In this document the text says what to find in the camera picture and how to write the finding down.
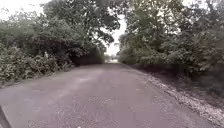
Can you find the grey asphalt road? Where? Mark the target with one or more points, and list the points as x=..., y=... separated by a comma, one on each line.
x=100, y=93

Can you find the row of trees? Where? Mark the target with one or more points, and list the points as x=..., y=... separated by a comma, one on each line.
x=173, y=36

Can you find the dense green bushes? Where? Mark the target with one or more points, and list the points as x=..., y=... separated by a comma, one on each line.
x=43, y=43

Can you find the gravel verge strip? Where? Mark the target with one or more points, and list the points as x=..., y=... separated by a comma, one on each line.
x=200, y=100

